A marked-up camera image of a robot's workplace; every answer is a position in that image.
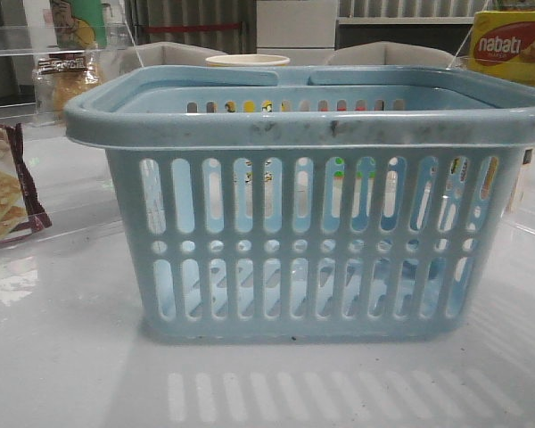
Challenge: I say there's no cracker package with maroon edge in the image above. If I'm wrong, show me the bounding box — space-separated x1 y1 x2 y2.
0 124 52 243

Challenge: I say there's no packaged bread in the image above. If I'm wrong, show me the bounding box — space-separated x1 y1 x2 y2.
33 52 103 122

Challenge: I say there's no green yellow cartoon package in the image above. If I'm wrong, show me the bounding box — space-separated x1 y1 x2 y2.
49 0 107 49

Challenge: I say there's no light blue plastic basket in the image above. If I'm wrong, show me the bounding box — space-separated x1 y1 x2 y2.
63 66 535 341

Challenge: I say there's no white cabinet in background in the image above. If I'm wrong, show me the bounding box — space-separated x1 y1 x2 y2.
256 0 339 49

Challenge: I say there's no beige chair right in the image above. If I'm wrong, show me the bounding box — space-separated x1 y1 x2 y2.
325 41 455 68

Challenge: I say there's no beige chair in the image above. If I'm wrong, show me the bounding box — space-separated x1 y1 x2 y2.
325 41 455 68
119 42 226 75

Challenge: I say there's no beige chair left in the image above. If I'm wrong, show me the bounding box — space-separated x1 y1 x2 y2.
119 42 226 75

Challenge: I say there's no clear acrylic shelf left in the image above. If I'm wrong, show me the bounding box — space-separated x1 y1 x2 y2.
0 24 134 127

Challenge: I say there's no yellow Nabati wafer box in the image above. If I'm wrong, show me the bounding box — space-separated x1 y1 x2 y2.
467 11 535 86

